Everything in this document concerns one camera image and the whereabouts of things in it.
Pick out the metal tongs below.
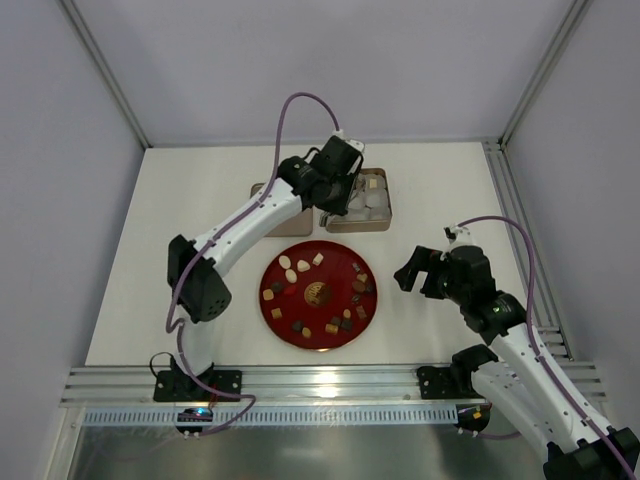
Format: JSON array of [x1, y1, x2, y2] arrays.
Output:
[[317, 174, 366, 227]]

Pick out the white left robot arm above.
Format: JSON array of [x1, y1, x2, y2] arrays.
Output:
[[165, 131, 365, 376]]

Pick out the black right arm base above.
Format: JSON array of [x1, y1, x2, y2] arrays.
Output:
[[416, 365, 481, 400]]

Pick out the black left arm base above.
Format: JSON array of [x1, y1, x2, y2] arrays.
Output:
[[148, 352, 243, 404]]

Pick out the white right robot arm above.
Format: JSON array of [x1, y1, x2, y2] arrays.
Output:
[[394, 245, 639, 479]]

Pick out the brown round disc chocolate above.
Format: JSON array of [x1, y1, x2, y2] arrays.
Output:
[[352, 281, 366, 293]]

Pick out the white shell chocolate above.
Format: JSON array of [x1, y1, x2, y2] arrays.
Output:
[[297, 260, 310, 272]]

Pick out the white swirl oval chocolate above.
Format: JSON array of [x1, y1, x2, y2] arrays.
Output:
[[285, 269, 297, 283]]

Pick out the white paper cup liner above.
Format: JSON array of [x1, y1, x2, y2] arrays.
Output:
[[345, 207, 371, 222], [365, 189, 389, 209]]

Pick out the gold tin box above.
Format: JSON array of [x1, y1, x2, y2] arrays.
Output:
[[319, 168, 393, 234]]

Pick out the gold tin lid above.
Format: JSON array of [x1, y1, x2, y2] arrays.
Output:
[[248, 179, 313, 237]]

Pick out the red round plate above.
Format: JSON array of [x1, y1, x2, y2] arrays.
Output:
[[258, 240, 379, 351]]

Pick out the aluminium right side rail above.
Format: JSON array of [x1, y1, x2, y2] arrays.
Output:
[[482, 141, 574, 360]]

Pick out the aluminium rail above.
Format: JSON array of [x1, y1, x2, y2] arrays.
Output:
[[482, 141, 574, 360], [59, 362, 609, 407]]

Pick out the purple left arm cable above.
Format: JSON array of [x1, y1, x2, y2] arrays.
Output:
[[166, 92, 346, 401]]

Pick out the slotted white cable duct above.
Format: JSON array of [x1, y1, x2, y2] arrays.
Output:
[[83, 404, 458, 428]]

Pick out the aluminium front rail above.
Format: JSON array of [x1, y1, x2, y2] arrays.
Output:
[[59, 362, 609, 407]]

